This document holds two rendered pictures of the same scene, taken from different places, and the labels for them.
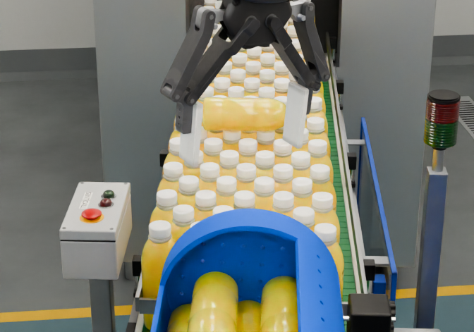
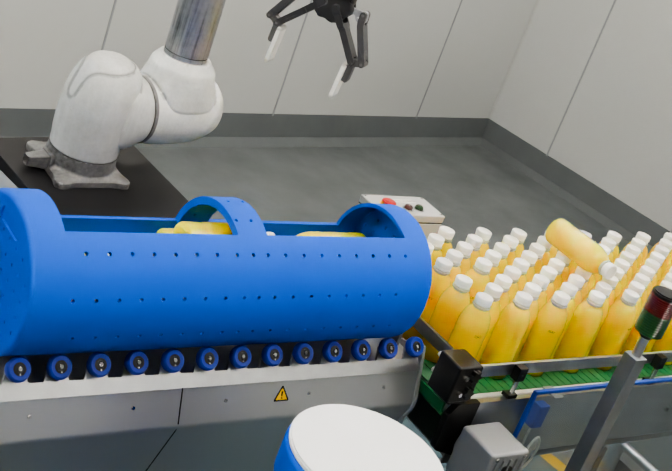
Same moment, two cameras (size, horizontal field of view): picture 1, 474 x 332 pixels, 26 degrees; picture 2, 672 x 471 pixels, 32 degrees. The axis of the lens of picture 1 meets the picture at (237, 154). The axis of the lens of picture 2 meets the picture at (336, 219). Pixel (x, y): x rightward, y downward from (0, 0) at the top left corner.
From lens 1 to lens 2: 1.63 m
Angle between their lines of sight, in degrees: 42
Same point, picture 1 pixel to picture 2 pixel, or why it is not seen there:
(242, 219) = (392, 209)
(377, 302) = (467, 361)
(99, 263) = not seen: hidden behind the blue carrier
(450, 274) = not seen: outside the picture
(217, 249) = (382, 229)
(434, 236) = (604, 408)
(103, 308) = not seen: hidden behind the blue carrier
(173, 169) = (480, 231)
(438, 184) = (626, 364)
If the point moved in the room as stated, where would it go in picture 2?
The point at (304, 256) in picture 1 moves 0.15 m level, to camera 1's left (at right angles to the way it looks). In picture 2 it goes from (390, 242) to (347, 205)
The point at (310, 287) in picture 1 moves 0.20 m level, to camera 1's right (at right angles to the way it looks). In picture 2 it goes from (361, 245) to (423, 301)
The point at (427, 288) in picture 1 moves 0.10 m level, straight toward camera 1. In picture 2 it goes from (580, 451) to (545, 450)
